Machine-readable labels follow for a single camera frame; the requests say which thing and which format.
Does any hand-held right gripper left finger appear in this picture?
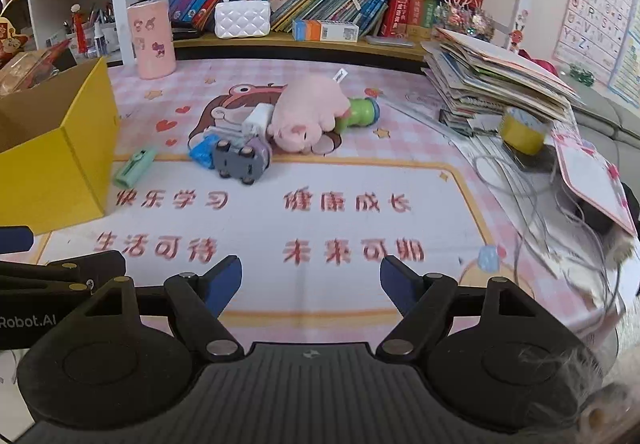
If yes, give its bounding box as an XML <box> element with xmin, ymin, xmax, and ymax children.
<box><xmin>82</xmin><ymin>255</ymin><xmax>246</xmax><ymax>362</ymax></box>

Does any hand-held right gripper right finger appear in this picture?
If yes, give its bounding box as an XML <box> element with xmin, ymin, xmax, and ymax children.
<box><xmin>375</xmin><ymin>255</ymin><xmax>546</xmax><ymax>361</ymax></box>

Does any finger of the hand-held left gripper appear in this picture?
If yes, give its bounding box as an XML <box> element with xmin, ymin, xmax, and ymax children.
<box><xmin>0</xmin><ymin>251</ymin><xmax>126</xmax><ymax>297</ymax></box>
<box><xmin>0</xmin><ymin>225</ymin><xmax>35</xmax><ymax>255</ymax></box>

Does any yellow cardboard box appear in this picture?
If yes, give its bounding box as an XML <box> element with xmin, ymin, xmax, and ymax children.
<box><xmin>0</xmin><ymin>56</ymin><xmax>121</xmax><ymax>237</ymax></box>

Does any grey toy car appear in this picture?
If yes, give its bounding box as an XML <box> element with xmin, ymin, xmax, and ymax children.
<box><xmin>211</xmin><ymin>136</ymin><xmax>273</xmax><ymax>186</ymax></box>

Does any blue toy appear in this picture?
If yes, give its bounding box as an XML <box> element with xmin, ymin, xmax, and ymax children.
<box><xmin>189</xmin><ymin>135</ymin><xmax>221</xmax><ymax>170</ymax></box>

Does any white charger plug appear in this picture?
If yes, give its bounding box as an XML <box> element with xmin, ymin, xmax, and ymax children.
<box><xmin>241</xmin><ymin>103</ymin><xmax>276</xmax><ymax>137</ymax></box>

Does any green toy bottle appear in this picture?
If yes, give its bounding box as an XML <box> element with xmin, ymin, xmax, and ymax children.
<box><xmin>335</xmin><ymin>96</ymin><xmax>381</xmax><ymax>132</ymax></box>

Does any large pink pig plush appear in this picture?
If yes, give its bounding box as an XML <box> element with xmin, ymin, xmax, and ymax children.
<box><xmin>266</xmin><ymin>74</ymin><xmax>351</xmax><ymax>155</ymax></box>

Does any pink printed desk mat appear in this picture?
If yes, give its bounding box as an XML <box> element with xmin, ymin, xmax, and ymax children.
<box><xmin>0</xmin><ymin>56</ymin><xmax>626</xmax><ymax>350</ymax></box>

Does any pile of loose papers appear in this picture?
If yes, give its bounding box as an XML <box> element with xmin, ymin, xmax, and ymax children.
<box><xmin>450</xmin><ymin>114</ymin><xmax>640</xmax><ymax>325</ymax></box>

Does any clear ruler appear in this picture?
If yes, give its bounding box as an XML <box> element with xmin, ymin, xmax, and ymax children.
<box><xmin>385</xmin><ymin>99</ymin><xmax>471</xmax><ymax>137</ymax></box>

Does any yellow tape roll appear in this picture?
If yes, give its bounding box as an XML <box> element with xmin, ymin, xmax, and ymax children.
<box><xmin>500</xmin><ymin>106</ymin><xmax>551</xmax><ymax>156</ymax></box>

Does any red gold festive ornament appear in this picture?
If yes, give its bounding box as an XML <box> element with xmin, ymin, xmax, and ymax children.
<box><xmin>0</xmin><ymin>0</ymin><xmax>31</xmax><ymax>67</ymax></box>

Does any black power adapter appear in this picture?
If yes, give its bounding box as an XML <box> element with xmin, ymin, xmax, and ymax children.
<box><xmin>577</xmin><ymin>196</ymin><xmax>616</xmax><ymax>232</ymax></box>

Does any pen holder with pens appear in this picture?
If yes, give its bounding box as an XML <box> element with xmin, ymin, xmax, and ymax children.
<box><xmin>62</xmin><ymin>1</ymin><xmax>121</xmax><ymax>60</ymax></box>

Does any pink framed whiteboard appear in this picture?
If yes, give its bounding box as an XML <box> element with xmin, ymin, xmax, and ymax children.
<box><xmin>552</xmin><ymin>124</ymin><xmax>640</xmax><ymax>237</ymax></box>

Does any white power strip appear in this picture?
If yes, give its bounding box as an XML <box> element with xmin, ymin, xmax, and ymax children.
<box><xmin>607</xmin><ymin>234</ymin><xmax>638</xmax><ymax>265</ymax></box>

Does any stack of booklets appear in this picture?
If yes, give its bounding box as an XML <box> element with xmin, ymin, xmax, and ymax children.
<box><xmin>420</xmin><ymin>26</ymin><xmax>586</xmax><ymax>135</ymax></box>

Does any white shelf unit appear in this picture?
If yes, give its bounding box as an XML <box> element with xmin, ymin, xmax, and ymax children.
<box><xmin>20</xmin><ymin>0</ymin><xmax>126</xmax><ymax>65</ymax></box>

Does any grey flat case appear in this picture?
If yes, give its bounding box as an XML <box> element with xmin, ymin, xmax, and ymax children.
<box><xmin>365</xmin><ymin>35</ymin><xmax>416</xmax><ymax>47</ymax></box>

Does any pink cartoon canister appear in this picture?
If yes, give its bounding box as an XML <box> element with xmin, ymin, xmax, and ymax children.
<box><xmin>126</xmin><ymin>0</ymin><xmax>177</xmax><ymax>80</ymax></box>

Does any white quilted handbag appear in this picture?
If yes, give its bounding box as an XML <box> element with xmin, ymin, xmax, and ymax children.
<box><xmin>214</xmin><ymin>0</ymin><xmax>272</xmax><ymax>40</ymax></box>

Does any orange white carton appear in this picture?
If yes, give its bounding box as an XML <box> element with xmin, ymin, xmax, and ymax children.
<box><xmin>291</xmin><ymin>18</ymin><xmax>360</xmax><ymax>43</ymax></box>

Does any magenta cloth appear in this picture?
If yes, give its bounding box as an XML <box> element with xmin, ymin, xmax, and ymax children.
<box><xmin>520</xmin><ymin>49</ymin><xmax>561</xmax><ymax>77</ymax></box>

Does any sparkly hair ornament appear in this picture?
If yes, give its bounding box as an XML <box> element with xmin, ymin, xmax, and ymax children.
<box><xmin>432</xmin><ymin>0</ymin><xmax>496</xmax><ymax>42</ymax></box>

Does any grey sofa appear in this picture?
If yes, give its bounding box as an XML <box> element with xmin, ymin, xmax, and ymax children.
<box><xmin>590</xmin><ymin>89</ymin><xmax>640</xmax><ymax>150</ymax></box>

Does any cartoon deer sticker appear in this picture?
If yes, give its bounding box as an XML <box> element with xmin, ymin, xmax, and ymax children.
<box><xmin>509</xmin><ymin>9</ymin><xmax>532</xmax><ymax>50</ymax></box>

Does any white cable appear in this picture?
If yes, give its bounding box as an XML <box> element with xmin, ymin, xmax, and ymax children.
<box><xmin>472</xmin><ymin>154</ymin><xmax>626</xmax><ymax>310</ymax></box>

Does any blue yellow wall chart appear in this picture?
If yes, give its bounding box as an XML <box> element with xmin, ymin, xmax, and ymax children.
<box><xmin>607</xmin><ymin>0</ymin><xmax>640</xmax><ymax>110</ymax></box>

